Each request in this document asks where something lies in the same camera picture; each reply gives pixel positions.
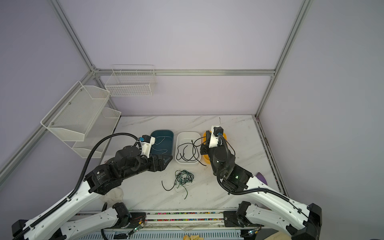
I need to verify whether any white plastic bin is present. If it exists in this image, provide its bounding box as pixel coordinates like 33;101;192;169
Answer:
175;132;202;165

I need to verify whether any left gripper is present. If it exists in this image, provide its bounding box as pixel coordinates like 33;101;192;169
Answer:
121;153;172;181

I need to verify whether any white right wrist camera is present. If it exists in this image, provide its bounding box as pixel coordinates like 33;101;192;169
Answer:
209;126;224;149

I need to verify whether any yellow plastic bin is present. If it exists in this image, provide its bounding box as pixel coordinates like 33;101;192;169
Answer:
202;131;230;165

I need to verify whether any white wire basket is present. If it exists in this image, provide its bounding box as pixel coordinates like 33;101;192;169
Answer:
105;65;157;97

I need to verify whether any teal plastic bin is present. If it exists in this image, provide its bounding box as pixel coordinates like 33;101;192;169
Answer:
150;130;174;155

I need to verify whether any white cable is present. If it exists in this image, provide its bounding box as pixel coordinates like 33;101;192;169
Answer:
151;136;169;154

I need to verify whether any black cable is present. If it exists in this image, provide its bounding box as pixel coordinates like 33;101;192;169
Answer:
190;136;208;167
175;142;201;163

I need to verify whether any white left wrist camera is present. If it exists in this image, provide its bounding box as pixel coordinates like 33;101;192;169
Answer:
139;135;156;158

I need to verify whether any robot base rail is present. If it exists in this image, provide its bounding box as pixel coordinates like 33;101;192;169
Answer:
80;210;264;240

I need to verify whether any white rubber glove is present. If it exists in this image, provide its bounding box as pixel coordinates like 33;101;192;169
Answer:
100;188;124;206

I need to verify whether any white mesh two-tier shelf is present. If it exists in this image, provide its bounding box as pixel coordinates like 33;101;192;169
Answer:
41;82;121;159

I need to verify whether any purple pink spatula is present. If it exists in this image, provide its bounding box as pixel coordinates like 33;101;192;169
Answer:
256;172;268;185

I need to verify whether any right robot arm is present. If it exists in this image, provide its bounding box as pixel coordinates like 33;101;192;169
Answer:
201;134;322;240

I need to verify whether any cable bundle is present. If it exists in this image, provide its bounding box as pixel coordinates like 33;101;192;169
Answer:
161;169;195;200

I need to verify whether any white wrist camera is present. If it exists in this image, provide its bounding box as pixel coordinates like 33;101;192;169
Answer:
209;126;224;149
139;135;156;158

